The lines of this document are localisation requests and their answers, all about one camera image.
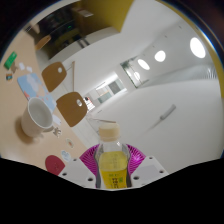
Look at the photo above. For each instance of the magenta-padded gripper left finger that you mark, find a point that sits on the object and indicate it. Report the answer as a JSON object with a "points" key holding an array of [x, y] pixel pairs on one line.
{"points": [[78, 171]]}

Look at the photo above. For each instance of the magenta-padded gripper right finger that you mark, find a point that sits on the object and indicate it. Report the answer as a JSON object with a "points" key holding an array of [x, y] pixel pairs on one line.
{"points": [[146, 170]]}

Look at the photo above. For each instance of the clear bottle with yellow drink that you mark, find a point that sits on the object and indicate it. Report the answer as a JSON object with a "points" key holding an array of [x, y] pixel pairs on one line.
{"points": [[113, 163]]}

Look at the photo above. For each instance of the flat round red coaster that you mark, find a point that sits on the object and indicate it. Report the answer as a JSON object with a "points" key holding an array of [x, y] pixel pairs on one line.
{"points": [[54, 164]]}

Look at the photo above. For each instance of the brown wooden chair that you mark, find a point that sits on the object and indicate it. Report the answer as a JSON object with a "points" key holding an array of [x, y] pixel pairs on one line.
{"points": [[51, 77], [42, 42], [70, 110]]}

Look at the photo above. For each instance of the white ceramic mug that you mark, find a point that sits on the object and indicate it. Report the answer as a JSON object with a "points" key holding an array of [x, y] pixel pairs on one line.
{"points": [[33, 123]]}

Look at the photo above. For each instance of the light blue printed paper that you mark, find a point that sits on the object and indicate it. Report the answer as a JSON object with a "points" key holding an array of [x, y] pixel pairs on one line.
{"points": [[31, 85]]}

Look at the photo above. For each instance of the small green box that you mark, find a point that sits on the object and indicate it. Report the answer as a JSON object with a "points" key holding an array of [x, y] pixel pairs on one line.
{"points": [[10, 60]]}

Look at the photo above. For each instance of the round ceiling lights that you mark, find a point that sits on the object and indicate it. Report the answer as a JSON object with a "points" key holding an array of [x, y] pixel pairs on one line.
{"points": [[197, 47]]}

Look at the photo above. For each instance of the grey wall lamp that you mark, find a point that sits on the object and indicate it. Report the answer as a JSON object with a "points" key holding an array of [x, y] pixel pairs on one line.
{"points": [[167, 112]]}

